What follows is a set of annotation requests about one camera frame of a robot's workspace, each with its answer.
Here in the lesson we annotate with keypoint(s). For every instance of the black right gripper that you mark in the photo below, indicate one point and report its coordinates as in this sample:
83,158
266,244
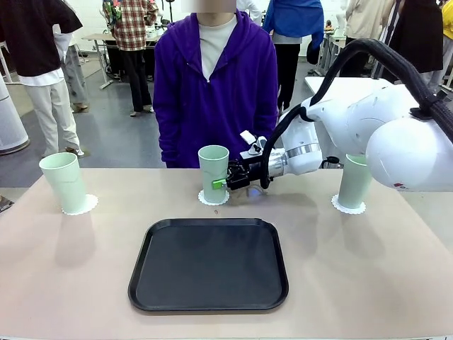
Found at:
255,173

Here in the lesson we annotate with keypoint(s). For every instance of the pale green tall cup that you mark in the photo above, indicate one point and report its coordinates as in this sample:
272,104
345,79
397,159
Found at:
65,187
352,191
212,166

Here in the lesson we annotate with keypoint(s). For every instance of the white scalloped paper coaster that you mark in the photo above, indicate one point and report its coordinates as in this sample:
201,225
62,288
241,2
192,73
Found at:
92,203
336,204
201,197

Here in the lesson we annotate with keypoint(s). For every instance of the person's left forearm purple sleeve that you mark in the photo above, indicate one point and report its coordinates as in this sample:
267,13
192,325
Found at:
270,120

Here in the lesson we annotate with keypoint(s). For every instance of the person's right forearm purple sleeve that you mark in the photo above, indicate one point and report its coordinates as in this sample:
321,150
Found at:
166,148

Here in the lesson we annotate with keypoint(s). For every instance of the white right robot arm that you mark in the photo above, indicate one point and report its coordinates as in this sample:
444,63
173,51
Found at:
400,156

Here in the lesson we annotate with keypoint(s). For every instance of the person in purple hoodie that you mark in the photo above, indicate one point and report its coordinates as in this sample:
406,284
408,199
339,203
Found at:
184,88

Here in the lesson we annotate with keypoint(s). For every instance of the black kettle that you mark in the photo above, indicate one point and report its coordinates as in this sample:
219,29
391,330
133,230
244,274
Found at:
332,163

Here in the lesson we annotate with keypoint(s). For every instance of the black plastic tray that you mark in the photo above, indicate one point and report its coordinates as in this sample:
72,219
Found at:
198,280

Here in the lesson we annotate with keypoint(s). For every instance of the white folding table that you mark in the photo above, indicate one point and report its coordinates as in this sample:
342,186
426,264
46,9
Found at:
313,86

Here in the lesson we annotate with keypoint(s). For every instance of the person in blue top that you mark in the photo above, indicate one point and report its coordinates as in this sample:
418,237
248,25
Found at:
293,17

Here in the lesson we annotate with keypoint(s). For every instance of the person in plaid shirt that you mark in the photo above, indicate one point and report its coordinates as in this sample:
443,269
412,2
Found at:
132,28

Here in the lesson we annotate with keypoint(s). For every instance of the person in grey trousers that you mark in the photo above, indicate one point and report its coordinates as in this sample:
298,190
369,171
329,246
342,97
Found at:
76,71

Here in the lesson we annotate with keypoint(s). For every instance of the wooden desk with metal legs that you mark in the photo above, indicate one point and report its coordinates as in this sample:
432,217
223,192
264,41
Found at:
99,36

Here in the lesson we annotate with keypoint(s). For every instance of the person in beige top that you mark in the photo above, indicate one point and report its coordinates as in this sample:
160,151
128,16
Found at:
364,17

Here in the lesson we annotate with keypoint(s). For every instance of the person black top white trousers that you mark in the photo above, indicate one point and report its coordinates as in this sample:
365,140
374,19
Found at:
32,35

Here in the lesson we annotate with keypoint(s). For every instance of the person in yellow shirt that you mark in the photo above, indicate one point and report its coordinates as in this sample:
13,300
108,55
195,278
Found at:
448,21

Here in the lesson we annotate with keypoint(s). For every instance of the black camera stand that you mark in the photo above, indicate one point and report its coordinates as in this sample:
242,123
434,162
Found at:
396,17

